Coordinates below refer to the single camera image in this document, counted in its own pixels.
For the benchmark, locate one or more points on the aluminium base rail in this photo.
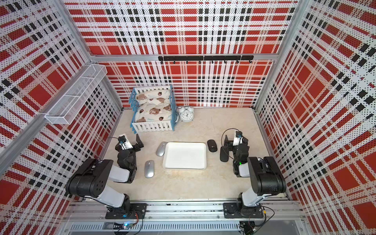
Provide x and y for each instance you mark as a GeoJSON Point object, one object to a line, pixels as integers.
{"type": "Point", "coordinates": [192, 216]}

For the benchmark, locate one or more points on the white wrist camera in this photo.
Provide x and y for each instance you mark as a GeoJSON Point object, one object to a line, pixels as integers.
{"type": "Point", "coordinates": [238, 138]}
{"type": "Point", "coordinates": [124, 142]}

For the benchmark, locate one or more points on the blue white toy crib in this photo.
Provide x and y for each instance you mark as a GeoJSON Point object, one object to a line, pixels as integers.
{"type": "Point", "coordinates": [138, 127]}

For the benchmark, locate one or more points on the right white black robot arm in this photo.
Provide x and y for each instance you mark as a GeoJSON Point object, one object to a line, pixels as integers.
{"type": "Point", "coordinates": [264, 174]}

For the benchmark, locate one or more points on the white wire mesh basket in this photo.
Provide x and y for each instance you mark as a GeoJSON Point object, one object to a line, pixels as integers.
{"type": "Point", "coordinates": [68, 106]}

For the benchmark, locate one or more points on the white plastic storage tray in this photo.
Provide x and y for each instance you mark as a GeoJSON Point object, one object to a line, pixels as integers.
{"type": "Point", "coordinates": [184, 155]}

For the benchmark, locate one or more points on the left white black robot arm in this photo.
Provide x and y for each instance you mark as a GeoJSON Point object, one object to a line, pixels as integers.
{"type": "Point", "coordinates": [90, 179]}

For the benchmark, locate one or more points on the silver mouse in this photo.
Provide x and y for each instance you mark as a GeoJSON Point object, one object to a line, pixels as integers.
{"type": "Point", "coordinates": [161, 149]}
{"type": "Point", "coordinates": [149, 169]}

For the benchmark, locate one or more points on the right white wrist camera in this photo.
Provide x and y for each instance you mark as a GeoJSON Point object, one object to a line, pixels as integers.
{"type": "Point", "coordinates": [238, 138]}

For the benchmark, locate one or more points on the white twin bell alarm clock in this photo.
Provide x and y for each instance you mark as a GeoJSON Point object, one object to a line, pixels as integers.
{"type": "Point", "coordinates": [186, 113]}

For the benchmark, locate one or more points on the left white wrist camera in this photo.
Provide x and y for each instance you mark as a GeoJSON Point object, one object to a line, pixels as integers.
{"type": "Point", "coordinates": [124, 142]}

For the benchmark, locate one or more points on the bear print pillow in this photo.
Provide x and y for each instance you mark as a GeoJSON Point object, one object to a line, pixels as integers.
{"type": "Point", "coordinates": [153, 96]}

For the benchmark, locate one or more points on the black connector under rail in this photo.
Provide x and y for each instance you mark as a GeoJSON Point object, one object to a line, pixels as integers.
{"type": "Point", "coordinates": [250, 227]}

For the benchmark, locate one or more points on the black wall hook rail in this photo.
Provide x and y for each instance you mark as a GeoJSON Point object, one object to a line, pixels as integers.
{"type": "Point", "coordinates": [206, 58]}

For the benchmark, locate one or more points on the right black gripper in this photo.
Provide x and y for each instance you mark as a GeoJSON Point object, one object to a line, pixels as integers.
{"type": "Point", "coordinates": [232, 146]}

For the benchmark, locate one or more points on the bear print blanket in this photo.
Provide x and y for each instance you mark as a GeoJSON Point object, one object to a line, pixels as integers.
{"type": "Point", "coordinates": [154, 112]}

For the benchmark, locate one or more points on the black mouse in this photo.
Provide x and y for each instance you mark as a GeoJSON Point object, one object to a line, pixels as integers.
{"type": "Point", "coordinates": [224, 154]}
{"type": "Point", "coordinates": [212, 146]}

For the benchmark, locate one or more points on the green circuit board with wires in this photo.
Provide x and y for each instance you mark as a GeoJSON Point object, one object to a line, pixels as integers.
{"type": "Point", "coordinates": [126, 227]}

